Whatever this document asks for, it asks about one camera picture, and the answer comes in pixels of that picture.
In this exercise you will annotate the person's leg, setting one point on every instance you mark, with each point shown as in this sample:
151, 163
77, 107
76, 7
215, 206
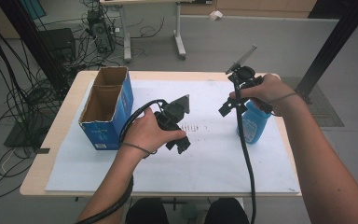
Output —
147, 213
227, 213

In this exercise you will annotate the grey foot pedal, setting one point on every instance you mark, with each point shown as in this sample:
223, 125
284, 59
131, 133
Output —
189, 211

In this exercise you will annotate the white paper sheet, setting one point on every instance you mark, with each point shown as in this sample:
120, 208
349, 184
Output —
199, 168

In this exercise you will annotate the white desk with metal legs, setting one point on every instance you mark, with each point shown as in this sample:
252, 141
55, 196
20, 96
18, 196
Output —
126, 31

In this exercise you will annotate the person's right hand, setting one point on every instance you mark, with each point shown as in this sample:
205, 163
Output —
272, 90

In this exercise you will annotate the black computer tower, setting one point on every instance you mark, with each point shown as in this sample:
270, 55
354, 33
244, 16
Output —
101, 31

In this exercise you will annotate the person's left hand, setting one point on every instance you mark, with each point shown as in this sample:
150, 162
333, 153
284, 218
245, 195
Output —
146, 133

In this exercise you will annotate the black band on right wrist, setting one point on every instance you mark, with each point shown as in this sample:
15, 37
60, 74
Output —
284, 98

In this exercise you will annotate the black box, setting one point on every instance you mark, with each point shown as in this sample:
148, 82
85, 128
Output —
57, 42

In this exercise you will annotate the person's left leg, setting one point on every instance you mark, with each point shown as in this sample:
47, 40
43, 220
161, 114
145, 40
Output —
147, 213

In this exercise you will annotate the black band on wrist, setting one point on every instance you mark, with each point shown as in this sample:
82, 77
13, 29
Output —
136, 146
284, 98

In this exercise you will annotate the grey floor mat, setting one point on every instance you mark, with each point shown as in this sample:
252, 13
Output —
326, 115

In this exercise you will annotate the black metal frame post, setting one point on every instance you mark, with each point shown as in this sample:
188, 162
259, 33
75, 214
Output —
32, 40
332, 46

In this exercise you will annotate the black floor plate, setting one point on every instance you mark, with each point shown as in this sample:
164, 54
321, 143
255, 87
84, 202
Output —
21, 137

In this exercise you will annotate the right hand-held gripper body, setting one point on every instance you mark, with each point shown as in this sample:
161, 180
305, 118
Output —
245, 74

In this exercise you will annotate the crumpled white paper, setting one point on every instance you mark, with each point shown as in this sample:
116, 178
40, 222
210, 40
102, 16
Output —
215, 15

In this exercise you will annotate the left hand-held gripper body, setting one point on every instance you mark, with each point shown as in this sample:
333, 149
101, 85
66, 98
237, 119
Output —
172, 112

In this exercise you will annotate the person's right leg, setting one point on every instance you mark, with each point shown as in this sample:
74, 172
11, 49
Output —
227, 213

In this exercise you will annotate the blue cardboard box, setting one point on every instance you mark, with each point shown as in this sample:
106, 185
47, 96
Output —
119, 112

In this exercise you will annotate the black tape strip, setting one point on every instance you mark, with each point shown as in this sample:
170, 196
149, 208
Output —
42, 151

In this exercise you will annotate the black band on left wrist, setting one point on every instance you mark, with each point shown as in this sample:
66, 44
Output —
136, 146

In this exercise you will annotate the blue bottle with white cap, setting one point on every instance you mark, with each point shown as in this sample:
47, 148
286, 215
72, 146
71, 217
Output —
254, 127

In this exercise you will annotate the wooden cabinet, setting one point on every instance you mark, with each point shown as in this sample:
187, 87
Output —
261, 6

